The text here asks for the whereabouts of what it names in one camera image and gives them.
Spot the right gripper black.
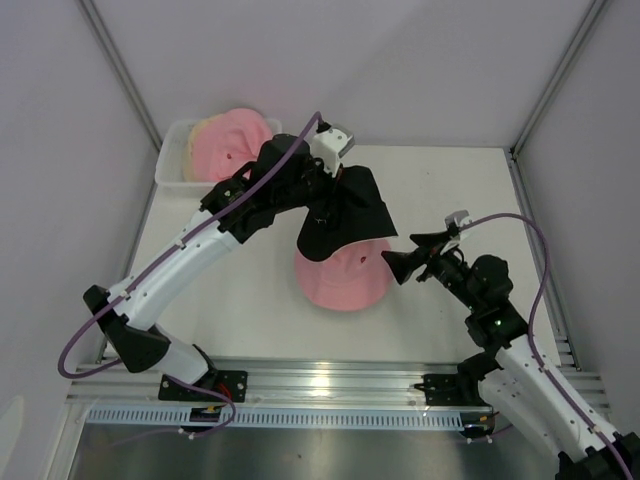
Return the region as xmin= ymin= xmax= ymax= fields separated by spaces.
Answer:
xmin=380 ymin=230 xmax=481 ymax=313

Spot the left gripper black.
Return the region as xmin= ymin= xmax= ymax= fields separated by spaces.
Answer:
xmin=274 ymin=152 xmax=345 ymax=219

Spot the black bucket hat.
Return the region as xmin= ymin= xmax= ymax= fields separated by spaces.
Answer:
xmin=297 ymin=166 xmax=398 ymax=262

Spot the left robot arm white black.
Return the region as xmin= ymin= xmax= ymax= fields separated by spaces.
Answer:
xmin=83 ymin=127 xmax=353 ymax=401

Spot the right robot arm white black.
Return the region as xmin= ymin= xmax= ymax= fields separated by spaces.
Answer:
xmin=381 ymin=226 xmax=639 ymax=479

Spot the cream bucket hat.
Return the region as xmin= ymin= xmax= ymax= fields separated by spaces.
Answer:
xmin=182 ymin=114 xmax=222 ymax=183

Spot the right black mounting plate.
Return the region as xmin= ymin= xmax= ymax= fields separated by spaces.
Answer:
xmin=412 ymin=374 xmax=486 ymax=407

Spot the black mounting plate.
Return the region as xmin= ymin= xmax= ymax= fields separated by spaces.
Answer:
xmin=158 ymin=370 xmax=249 ymax=403
xmin=412 ymin=374 xmax=486 ymax=407

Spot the white plastic basket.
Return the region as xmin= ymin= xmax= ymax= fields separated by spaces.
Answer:
xmin=155 ymin=117 xmax=281 ymax=198

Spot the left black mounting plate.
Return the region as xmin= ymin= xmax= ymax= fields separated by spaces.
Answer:
xmin=158 ymin=370 xmax=249 ymax=403

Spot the left corner aluminium profile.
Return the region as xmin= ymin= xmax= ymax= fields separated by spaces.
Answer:
xmin=75 ymin=0 xmax=163 ymax=152

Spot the corner aluminium profile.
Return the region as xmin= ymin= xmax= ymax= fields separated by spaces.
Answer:
xmin=75 ymin=0 xmax=163 ymax=152
xmin=509 ymin=0 xmax=613 ymax=161

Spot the right corner aluminium profile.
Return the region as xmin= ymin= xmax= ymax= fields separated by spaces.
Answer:
xmin=509 ymin=0 xmax=613 ymax=161

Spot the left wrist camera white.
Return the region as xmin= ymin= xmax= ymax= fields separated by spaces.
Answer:
xmin=310 ymin=122 xmax=355 ymax=177

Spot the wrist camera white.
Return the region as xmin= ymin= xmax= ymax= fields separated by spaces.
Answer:
xmin=441 ymin=210 xmax=472 ymax=253
xmin=310 ymin=122 xmax=355 ymax=177

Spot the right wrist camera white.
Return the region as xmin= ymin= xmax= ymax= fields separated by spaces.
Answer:
xmin=441 ymin=210 xmax=472 ymax=253

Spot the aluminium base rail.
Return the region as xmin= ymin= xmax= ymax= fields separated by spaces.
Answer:
xmin=67 ymin=319 xmax=611 ymax=414

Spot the white slotted cable duct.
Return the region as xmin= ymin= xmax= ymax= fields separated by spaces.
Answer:
xmin=86 ymin=406 xmax=489 ymax=431

